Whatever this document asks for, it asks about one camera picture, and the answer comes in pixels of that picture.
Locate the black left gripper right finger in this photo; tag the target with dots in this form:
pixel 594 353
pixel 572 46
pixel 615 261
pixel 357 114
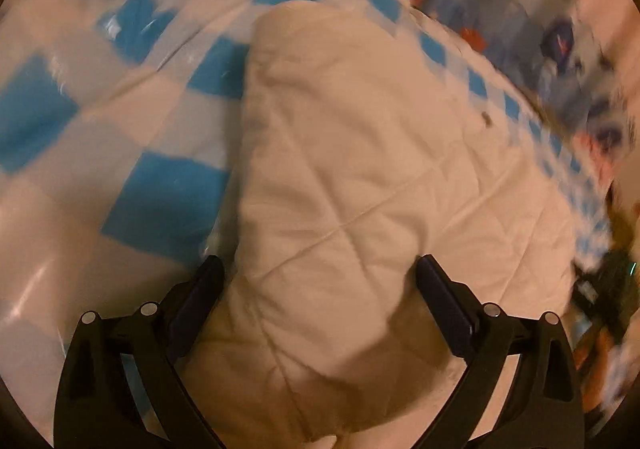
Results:
pixel 519 388

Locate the white quilted down jacket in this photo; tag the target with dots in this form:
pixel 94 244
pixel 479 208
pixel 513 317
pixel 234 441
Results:
pixel 355 161

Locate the blue white checkered storage bag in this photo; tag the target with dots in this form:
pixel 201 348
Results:
pixel 121 137

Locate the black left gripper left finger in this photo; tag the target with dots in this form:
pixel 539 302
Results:
pixel 119 386

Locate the pink whale pattern curtain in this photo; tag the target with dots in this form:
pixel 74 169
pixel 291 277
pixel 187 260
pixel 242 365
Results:
pixel 572 58

